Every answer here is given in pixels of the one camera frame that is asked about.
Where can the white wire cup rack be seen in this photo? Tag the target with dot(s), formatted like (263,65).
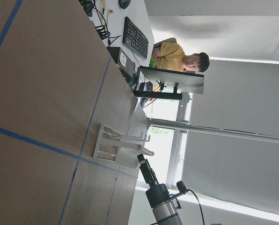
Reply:
(109,142)

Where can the black computer monitor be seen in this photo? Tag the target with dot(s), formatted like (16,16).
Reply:
(172,80)

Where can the black box with label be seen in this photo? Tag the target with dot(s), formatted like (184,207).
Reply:
(122,59)

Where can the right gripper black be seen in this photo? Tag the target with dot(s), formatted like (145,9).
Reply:
(147,171)

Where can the aluminium frame post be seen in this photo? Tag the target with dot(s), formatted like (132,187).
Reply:
(213,131)

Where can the white plastic cup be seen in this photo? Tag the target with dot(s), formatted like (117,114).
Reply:
(127,157)

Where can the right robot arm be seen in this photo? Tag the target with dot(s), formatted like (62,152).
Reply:
(158,196)

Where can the black keyboard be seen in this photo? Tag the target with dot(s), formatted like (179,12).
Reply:
(135,39)

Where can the person in yellow shirt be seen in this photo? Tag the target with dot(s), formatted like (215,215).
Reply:
(170,56)

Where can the black computer mouse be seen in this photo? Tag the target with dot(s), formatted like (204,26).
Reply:
(124,4)

